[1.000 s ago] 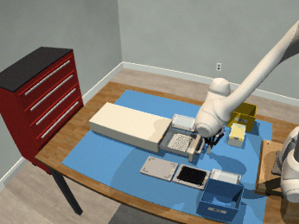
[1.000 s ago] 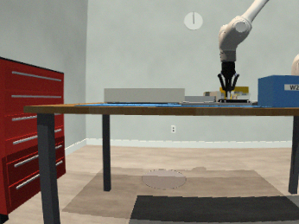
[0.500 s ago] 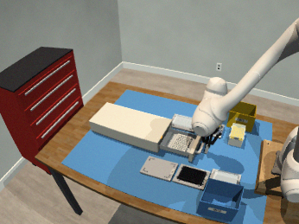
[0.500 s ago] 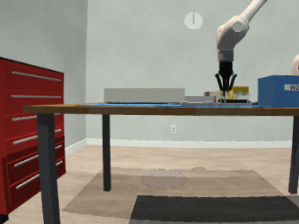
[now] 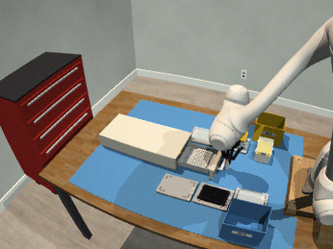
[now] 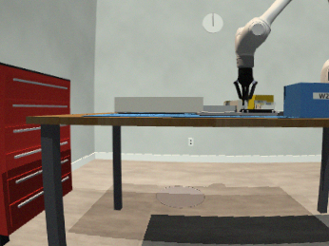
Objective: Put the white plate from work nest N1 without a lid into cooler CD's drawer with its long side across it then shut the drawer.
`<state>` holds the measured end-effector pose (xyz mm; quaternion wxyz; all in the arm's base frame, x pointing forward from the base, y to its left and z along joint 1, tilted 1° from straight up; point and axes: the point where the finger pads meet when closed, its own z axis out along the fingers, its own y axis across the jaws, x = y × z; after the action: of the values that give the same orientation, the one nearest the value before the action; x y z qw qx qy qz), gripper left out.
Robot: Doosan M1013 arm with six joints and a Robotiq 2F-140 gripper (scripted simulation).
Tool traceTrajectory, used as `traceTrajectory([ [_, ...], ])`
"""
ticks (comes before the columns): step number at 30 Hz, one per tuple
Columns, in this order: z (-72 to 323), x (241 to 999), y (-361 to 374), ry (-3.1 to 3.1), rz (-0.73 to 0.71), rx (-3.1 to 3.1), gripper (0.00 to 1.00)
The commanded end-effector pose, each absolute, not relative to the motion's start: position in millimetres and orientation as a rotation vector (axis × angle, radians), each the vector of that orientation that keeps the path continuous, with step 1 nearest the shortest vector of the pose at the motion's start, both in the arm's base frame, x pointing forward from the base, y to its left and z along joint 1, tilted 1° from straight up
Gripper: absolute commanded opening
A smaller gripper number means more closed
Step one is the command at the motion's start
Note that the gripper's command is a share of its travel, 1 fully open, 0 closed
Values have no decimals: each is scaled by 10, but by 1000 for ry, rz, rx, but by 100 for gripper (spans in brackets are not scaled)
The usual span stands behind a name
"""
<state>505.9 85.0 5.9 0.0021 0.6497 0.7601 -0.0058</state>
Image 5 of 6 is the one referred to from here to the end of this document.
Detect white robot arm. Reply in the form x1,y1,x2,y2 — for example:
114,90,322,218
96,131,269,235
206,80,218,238
209,17,333,225

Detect blue open-top bin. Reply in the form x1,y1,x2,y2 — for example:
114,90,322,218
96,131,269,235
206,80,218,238
218,198,272,246

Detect black multi-well plate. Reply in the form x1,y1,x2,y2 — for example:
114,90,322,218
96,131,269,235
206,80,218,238
197,185,230,207

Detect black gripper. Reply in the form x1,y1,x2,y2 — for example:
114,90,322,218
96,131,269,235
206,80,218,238
221,140,244,170

